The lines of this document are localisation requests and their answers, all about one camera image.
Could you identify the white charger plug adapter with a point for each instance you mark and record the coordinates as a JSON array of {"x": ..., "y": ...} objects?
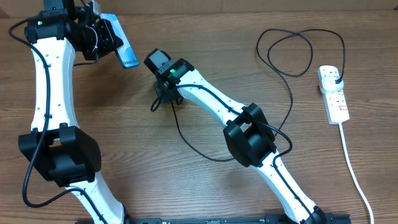
[{"x": 330, "y": 85}]

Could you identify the Samsung Galaxy smartphone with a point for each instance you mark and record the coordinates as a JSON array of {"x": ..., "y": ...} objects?
[{"x": 125, "y": 52}]

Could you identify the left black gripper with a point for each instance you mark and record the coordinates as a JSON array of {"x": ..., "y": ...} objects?
[{"x": 109, "y": 40}]

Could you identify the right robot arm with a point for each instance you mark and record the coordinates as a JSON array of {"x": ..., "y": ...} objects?
[{"x": 248, "y": 135}]

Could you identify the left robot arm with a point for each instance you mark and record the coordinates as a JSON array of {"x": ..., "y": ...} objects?
[{"x": 56, "y": 147}]

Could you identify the white power strip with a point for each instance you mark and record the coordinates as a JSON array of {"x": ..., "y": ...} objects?
[{"x": 335, "y": 103}]

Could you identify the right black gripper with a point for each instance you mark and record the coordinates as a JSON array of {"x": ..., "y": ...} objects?
[{"x": 167, "y": 98}]

